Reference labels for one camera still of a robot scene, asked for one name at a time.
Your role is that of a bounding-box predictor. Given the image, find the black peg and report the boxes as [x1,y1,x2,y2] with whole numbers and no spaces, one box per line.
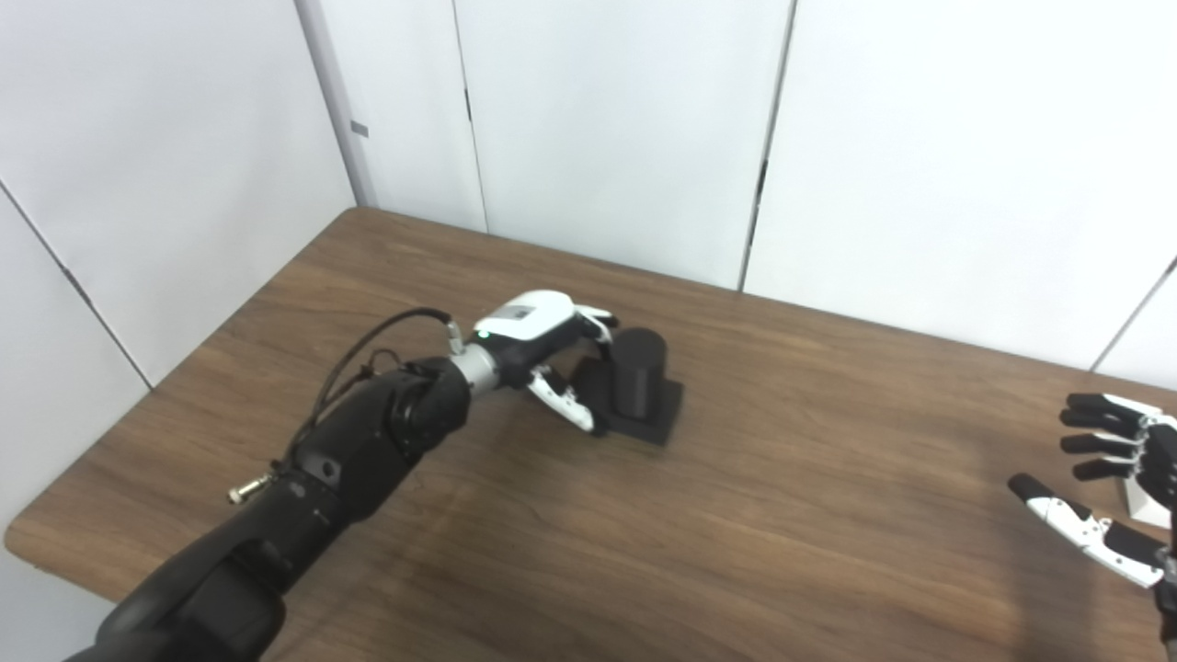
[570,327,685,448]

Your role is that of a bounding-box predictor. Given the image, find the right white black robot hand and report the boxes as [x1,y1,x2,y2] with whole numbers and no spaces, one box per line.
[1008,393,1177,645]

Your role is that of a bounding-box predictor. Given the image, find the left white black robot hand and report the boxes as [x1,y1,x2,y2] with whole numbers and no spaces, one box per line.
[474,291,619,435]

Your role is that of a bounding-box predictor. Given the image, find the white square piece with hole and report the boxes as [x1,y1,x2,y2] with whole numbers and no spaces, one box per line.
[1122,478,1174,531]

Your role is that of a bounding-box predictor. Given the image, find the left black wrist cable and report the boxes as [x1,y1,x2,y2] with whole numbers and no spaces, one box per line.
[285,308,465,461]

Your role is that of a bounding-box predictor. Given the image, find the grey wall corner post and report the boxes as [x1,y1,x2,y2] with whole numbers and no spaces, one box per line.
[294,0,380,209]

